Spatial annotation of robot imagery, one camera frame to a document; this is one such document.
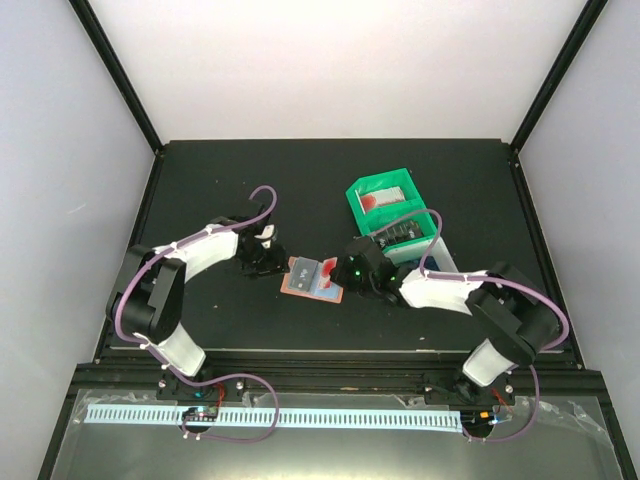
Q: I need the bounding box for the red white credit card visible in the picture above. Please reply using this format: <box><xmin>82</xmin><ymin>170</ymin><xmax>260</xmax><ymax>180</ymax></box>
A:
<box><xmin>316</xmin><ymin>257</ymin><xmax>341</xmax><ymax>298</ymax></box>

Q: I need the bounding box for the black credit card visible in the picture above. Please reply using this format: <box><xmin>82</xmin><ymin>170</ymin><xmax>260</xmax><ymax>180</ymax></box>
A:
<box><xmin>288</xmin><ymin>257</ymin><xmax>319</xmax><ymax>293</ymax></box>

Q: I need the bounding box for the blue card stack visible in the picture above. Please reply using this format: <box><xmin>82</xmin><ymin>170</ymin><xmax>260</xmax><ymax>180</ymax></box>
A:
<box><xmin>424</xmin><ymin>256</ymin><xmax>451</xmax><ymax>271</ymax></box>

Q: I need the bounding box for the green and white card bin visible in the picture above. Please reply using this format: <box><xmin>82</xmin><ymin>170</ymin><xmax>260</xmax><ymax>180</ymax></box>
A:
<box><xmin>345</xmin><ymin>168</ymin><xmax>457</xmax><ymax>272</ymax></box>

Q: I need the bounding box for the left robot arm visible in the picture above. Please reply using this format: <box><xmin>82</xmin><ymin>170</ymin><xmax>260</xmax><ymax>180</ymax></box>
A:
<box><xmin>106</xmin><ymin>199</ymin><xmax>288</xmax><ymax>399</ymax></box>

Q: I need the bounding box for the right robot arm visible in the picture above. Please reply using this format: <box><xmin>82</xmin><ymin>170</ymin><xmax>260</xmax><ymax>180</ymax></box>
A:
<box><xmin>329</xmin><ymin>236</ymin><xmax>570</xmax><ymax>403</ymax></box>

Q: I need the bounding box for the black card stack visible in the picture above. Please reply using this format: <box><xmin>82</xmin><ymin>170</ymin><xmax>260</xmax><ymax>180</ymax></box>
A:
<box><xmin>375</xmin><ymin>219</ymin><xmax>424</xmax><ymax>249</ymax></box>

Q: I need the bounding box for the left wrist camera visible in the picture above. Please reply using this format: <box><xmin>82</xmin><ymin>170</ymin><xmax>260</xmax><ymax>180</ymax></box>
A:
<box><xmin>255</xmin><ymin>224</ymin><xmax>277</xmax><ymax>250</ymax></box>

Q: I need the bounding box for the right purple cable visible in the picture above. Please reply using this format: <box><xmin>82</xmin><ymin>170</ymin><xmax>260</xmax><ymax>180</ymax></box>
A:
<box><xmin>369</xmin><ymin>208</ymin><xmax>571</xmax><ymax>444</ymax></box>

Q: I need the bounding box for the purple cable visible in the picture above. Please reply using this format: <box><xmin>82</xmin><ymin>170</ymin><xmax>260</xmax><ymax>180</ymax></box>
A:
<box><xmin>369</xmin><ymin>208</ymin><xmax>571</xmax><ymax>444</ymax></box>
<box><xmin>114</xmin><ymin>185</ymin><xmax>279</xmax><ymax>444</ymax></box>

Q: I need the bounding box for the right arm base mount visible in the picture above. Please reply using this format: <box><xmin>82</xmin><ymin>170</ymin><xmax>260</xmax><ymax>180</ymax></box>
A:
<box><xmin>421</xmin><ymin>369</ymin><xmax>515</xmax><ymax>408</ymax></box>

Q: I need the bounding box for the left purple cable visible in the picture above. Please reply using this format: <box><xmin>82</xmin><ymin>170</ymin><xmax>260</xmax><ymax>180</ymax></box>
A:
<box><xmin>114</xmin><ymin>185</ymin><xmax>279</xmax><ymax>444</ymax></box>

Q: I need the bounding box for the white slotted cable duct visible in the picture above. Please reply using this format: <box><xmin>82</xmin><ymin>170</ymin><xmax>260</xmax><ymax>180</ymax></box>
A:
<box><xmin>84</xmin><ymin>404</ymin><xmax>463</xmax><ymax>433</ymax></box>

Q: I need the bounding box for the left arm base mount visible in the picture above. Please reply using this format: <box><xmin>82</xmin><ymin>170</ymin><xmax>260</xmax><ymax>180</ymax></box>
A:
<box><xmin>155</xmin><ymin>364</ymin><xmax>246</xmax><ymax>434</ymax></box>

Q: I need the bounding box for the left black frame post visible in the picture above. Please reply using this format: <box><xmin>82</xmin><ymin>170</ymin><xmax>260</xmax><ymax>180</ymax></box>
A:
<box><xmin>69</xmin><ymin>0</ymin><xmax>163</xmax><ymax>154</ymax></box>

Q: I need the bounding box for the black frame post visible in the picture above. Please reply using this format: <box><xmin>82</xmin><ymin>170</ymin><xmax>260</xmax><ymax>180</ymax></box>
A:
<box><xmin>510</xmin><ymin>0</ymin><xmax>608</xmax><ymax>153</ymax></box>
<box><xmin>69</xmin><ymin>0</ymin><xmax>163</xmax><ymax>154</ymax></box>

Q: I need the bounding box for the right black frame post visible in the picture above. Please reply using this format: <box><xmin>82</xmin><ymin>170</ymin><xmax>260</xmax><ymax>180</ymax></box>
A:
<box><xmin>510</xmin><ymin>0</ymin><xmax>608</xmax><ymax>153</ymax></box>

